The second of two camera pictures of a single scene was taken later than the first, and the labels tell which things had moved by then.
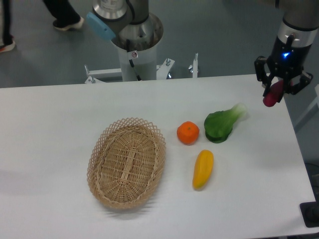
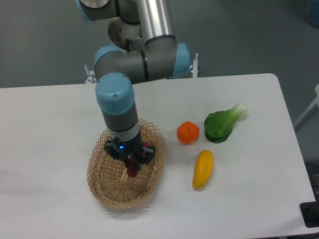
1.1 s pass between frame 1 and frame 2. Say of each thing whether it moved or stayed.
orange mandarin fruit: stayed
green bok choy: stayed
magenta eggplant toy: moved
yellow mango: stayed
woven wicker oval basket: stayed
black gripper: moved
